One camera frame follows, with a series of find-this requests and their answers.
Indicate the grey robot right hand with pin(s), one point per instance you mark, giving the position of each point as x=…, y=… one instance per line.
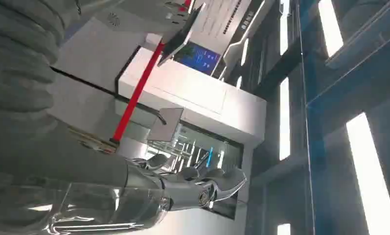
x=84, y=188

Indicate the small grey square sign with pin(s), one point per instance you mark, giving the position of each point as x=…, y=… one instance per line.
x=165, y=125

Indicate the red barrier belt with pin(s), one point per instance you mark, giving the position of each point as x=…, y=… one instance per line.
x=136, y=94

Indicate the white counter cabinet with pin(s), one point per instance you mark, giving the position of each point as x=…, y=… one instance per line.
x=188, y=94

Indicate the blue display screen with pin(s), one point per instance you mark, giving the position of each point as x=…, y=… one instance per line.
x=199, y=59

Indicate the grey kiosk panel with logo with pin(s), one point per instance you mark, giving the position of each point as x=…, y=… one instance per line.
x=130, y=16

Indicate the dark flat monitor panel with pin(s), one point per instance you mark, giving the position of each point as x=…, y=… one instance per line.
x=181, y=35

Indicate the narrow ceiling light strip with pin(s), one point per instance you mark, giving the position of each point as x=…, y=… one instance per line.
x=283, y=26
x=284, y=118

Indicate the white printed notice board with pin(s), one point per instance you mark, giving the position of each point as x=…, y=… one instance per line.
x=220, y=22

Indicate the long ceiling light panel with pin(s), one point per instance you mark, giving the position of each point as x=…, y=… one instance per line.
x=369, y=175
x=330, y=26

